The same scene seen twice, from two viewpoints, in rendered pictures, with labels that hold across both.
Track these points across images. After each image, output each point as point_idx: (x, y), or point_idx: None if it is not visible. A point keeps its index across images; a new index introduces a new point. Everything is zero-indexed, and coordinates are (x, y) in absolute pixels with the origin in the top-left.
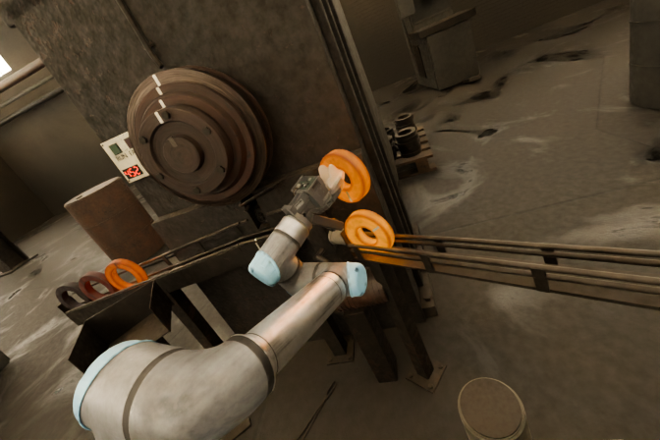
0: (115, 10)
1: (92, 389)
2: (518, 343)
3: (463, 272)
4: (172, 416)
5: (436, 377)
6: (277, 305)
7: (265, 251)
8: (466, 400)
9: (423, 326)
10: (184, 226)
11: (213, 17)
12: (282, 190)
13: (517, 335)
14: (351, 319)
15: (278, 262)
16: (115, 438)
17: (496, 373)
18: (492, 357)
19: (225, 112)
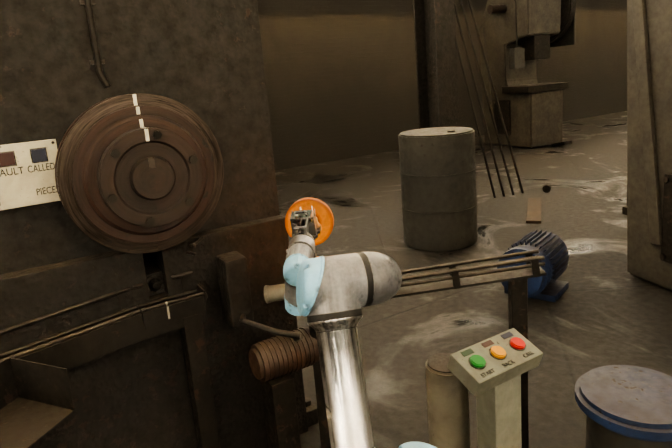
0: (74, 18)
1: (328, 266)
2: (399, 419)
3: (405, 292)
4: (391, 265)
5: None
6: (130, 431)
7: (301, 253)
8: (432, 364)
9: (307, 435)
10: (36, 291)
11: (181, 62)
12: (199, 247)
13: (396, 415)
14: (279, 390)
15: None
16: (355, 287)
17: (392, 444)
18: (384, 435)
19: (200, 148)
